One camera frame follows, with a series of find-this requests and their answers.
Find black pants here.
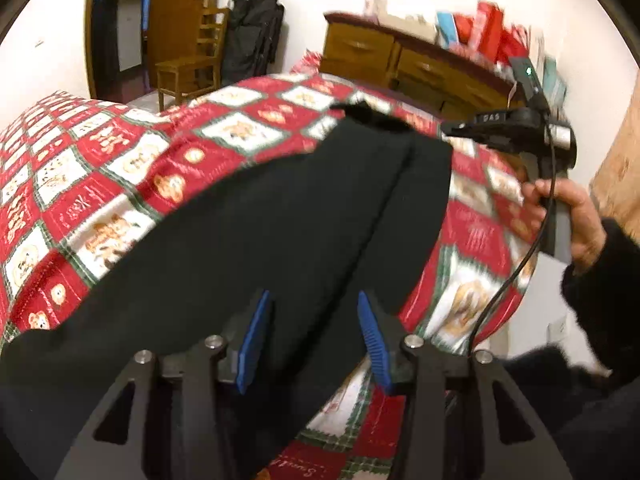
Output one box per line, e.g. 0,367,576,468
1,116,452,479

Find black sleeve right forearm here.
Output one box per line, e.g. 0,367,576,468
499,216,640,480

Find person's right hand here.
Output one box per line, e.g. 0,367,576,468
521,179,606,273

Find beige patterned curtain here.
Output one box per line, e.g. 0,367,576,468
590,84,640,242

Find colourful boxes on dresser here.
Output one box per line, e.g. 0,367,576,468
362,0,567,110

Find brown wooden dresser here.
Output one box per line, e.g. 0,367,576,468
320,12,525,120

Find red christmas patterned bedspread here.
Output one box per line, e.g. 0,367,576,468
1,74,535,479

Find red plaid cloth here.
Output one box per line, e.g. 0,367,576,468
290,50,322,75

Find wooden chair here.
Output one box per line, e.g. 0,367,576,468
155,8,230,113

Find black suitcase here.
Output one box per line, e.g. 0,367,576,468
221,0,284,86

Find brown wooden door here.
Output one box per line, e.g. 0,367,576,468
146,0,217,88

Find black cable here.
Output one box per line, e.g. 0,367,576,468
467,109,558,356

